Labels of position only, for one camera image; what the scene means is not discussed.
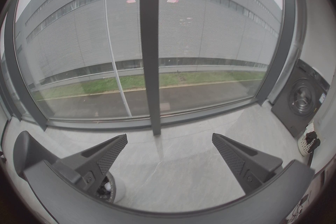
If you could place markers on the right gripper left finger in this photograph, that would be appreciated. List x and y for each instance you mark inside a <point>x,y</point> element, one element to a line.
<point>91,165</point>

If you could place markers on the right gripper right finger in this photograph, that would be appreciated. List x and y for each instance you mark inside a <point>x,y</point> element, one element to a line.
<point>244,165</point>

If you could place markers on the black plastic bag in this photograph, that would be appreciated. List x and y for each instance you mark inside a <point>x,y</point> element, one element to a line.
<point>112,182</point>

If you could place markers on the white trash bin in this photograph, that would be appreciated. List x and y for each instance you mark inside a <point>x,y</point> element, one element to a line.
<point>120,188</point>

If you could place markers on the white perforated basket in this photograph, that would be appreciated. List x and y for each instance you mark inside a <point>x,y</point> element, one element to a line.
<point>304,144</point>

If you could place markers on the black garment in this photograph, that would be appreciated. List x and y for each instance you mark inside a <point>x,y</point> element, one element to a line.
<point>312,139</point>

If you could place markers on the dark grey washing machine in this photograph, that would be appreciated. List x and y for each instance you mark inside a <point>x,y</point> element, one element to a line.
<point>301,97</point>

